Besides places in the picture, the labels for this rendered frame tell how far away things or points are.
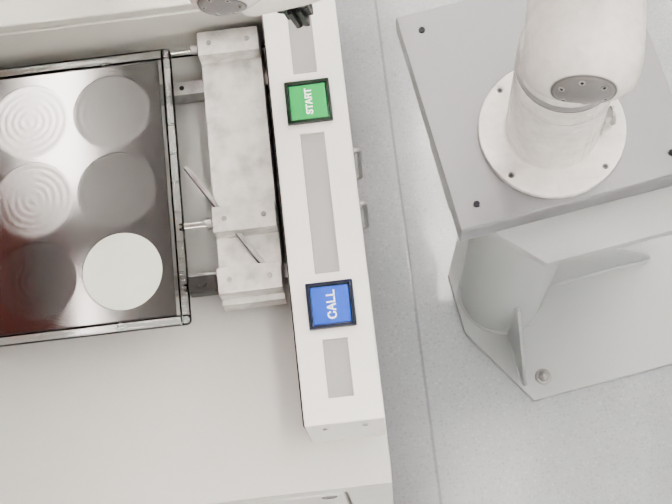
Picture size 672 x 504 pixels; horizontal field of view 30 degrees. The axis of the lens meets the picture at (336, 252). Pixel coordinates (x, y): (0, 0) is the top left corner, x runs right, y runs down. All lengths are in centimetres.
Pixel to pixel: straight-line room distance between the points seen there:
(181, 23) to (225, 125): 15
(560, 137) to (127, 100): 56
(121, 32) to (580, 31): 68
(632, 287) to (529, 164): 91
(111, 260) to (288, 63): 33
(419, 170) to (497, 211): 95
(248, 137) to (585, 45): 56
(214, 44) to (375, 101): 98
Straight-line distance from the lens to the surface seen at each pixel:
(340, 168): 153
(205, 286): 156
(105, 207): 162
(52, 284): 161
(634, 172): 165
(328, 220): 152
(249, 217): 158
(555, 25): 126
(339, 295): 148
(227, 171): 163
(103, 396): 164
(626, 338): 248
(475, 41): 171
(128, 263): 159
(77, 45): 172
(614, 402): 246
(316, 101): 156
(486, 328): 244
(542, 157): 159
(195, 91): 171
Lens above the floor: 240
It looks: 74 degrees down
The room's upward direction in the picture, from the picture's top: 10 degrees counter-clockwise
